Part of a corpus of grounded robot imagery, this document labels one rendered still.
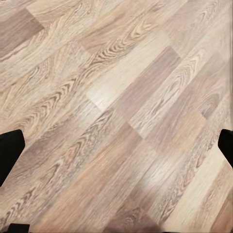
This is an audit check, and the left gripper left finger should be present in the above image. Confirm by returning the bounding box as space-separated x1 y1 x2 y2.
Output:
0 129 25 188

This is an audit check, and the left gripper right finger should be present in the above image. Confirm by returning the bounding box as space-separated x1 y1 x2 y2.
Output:
217 129 233 168

